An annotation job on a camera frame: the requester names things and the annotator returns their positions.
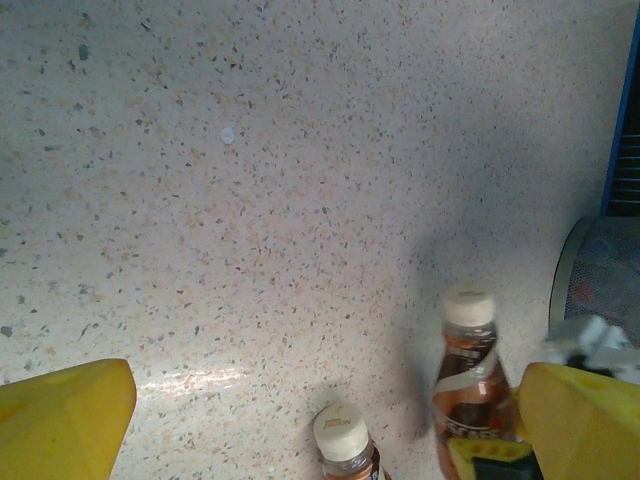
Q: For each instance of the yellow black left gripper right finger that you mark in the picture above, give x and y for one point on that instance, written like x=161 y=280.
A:
x=585 y=430

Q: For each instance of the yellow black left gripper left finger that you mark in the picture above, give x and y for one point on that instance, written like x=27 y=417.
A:
x=60 y=425

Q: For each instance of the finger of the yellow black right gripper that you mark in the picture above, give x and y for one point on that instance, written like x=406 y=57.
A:
x=492 y=462

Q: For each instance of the brown coffee bottle cream cap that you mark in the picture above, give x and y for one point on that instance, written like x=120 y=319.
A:
x=470 y=380
x=340 y=430

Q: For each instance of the metal mesh waste bin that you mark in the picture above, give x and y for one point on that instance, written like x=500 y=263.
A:
x=600 y=270

